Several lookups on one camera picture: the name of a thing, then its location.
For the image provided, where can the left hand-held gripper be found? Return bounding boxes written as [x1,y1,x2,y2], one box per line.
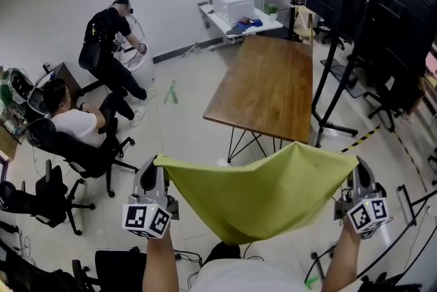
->
[122,154,180,239]

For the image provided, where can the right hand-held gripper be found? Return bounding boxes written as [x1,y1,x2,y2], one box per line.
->
[333,156,393,239]

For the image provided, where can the green tablecloth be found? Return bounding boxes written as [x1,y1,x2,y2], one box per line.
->
[155,141,359,246]

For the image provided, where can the person's left forearm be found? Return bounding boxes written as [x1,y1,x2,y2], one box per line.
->
[141,228,180,292]

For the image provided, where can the person's right forearm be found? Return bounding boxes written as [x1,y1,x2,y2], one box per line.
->
[321,217,363,292]

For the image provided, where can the yellow black floor tape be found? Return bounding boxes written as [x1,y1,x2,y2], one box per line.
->
[339,124,382,156]

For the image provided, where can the black office chair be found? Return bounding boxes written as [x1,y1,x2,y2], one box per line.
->
[27,92,139,199]
[365,74,423,133]
[0,159,96,237]
[70,248,148,292]

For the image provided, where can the person's black trousers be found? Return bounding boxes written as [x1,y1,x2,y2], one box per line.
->
[201,241,242,266]

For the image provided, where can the white round machine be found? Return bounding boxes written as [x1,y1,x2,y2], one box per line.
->
[114,16,156,91]

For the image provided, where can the wooden table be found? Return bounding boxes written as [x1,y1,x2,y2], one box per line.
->
[203,34,314,164]

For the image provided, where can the small brown cabinet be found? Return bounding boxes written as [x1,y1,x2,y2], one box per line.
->
[50,61,84,104]

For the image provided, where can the person's white shirt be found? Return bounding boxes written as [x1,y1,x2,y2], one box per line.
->
[186,258,325,292]

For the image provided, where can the large black screen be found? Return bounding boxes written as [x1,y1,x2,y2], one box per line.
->
[353,0,437,113]

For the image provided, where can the wooden stool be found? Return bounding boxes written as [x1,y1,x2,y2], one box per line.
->
[292,5,317,46]

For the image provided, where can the white desk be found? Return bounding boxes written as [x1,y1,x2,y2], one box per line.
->
[197,1,284,52]

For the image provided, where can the blue object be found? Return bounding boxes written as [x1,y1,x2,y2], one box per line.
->
[236,17,264,29]

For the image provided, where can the green potted plant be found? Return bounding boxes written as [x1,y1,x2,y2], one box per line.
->
[263,3,279,22]

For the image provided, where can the white box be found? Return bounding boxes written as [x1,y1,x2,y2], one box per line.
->
[211,0,255,21]

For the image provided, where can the black floor cable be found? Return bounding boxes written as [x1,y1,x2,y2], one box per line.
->
[173,248,203,265]

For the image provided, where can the device with green wires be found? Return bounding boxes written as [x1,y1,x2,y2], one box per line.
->
[0,66,36,121]

